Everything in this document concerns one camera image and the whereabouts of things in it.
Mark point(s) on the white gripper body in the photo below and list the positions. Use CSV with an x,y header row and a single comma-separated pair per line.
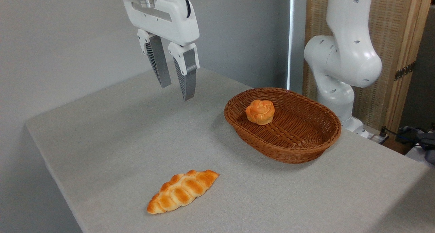
x,y
166,19

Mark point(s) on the grey tablecloth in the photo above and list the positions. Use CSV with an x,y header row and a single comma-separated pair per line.
x,y
238,199

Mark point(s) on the wooden rattan folding screen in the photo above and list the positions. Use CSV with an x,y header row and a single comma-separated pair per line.
x,y
390,22

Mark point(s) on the round orange bread roll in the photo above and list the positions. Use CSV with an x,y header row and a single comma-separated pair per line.
x,y
260,112

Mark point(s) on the metal screen hinge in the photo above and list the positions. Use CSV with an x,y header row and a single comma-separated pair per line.
x,y
404,71

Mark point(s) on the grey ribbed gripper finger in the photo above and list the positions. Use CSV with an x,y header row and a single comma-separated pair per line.
x,y
160,63
188,78

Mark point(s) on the brown oval wicker basket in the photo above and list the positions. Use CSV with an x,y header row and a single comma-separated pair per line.
x,y
299,138

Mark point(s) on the dark grey device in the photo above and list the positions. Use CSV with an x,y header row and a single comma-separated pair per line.
x,y
427,143

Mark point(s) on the long braided bread loaf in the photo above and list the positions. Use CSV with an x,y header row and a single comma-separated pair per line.
x,y
181,191

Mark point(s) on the white power strip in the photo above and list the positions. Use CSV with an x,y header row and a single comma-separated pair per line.
x,y
372,136

